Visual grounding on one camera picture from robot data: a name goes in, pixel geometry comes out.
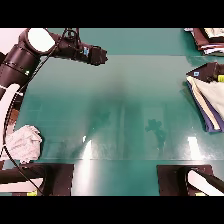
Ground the purple garment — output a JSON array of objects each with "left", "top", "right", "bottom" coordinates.
[{"left": 185, "top": 81, "right": 224, "bottom": 134}]

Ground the white grey garment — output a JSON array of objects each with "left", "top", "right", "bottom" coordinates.
[{"left": 0, "top": 124, "right": 44, "bottom": 165}]

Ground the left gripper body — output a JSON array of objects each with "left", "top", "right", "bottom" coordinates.
[{"left": 87, "top": 45, "right": 109, "bottom": 67}]

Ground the cream garment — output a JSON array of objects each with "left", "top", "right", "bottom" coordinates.
[{"left": 185, "top": 75, "right": 224, "bottom": 132}]

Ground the brown garment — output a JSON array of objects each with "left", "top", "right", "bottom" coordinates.
[{"left": 191, "top": 27, "right": 224, "bottom": 52}]

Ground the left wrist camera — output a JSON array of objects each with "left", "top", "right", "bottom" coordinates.
[{"left": 62, "top": 27, "right": 82, "bottom": 44}]

